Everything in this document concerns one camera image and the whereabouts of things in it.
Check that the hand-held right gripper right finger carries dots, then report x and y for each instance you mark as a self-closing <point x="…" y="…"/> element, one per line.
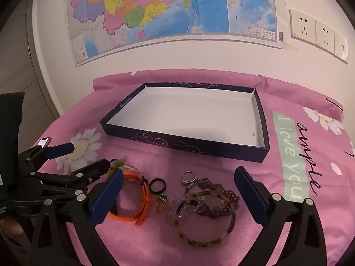
<point x="251" y="196"/>

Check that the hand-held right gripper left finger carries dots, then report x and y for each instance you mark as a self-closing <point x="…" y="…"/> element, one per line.
<point x="106" y="196"/>

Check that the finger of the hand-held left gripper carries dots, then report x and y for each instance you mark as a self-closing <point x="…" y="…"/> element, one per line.
<point x="91" y="171"/>
<point x="59" y="149"/>

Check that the orange watch band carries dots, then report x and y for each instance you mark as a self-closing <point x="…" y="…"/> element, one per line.
<point x="145" y="199"/>

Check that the tortoiseshell bangle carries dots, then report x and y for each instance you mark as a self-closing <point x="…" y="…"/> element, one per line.
<point x="205" y="242"/>

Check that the dark blue cardboard box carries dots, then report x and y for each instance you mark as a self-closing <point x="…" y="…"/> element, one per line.
<point x="194" y="110"/>

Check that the smartphone with orange case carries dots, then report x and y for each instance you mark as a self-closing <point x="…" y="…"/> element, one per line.
<point x="44" y="142"/>

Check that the beige cabinet door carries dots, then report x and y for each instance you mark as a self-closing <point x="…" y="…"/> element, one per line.
<point x="16" y="61"/>

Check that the pink floral blanket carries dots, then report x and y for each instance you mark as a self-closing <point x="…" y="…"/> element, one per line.
<point x="277" y="94"/>

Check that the piece of beige tape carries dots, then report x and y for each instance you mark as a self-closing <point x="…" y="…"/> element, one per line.
<point x="290" y="46"/>

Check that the white wall socket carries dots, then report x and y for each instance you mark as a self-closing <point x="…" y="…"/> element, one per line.
<point x="341" y="47"/>
<point x="325" y="34"/>
<point x="302" y="26"/>

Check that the colourful wall map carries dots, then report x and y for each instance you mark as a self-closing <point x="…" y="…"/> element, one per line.
<point x="166" y="5"/>

